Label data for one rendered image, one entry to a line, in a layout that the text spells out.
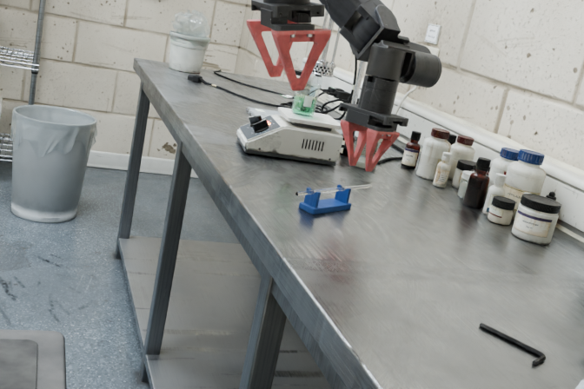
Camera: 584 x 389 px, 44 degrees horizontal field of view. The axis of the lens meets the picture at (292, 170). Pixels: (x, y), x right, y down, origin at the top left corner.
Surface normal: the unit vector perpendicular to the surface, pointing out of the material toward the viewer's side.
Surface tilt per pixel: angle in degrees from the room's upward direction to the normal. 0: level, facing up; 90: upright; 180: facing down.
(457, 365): 0
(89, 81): 90
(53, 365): 0
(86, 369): 0
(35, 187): 94
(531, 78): 90
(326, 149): 90
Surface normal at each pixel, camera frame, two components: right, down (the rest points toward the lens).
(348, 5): -0.55, 0.41
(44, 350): 0.19, -0.95
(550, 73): -0.93, -0.11
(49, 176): 0.25, 0.35
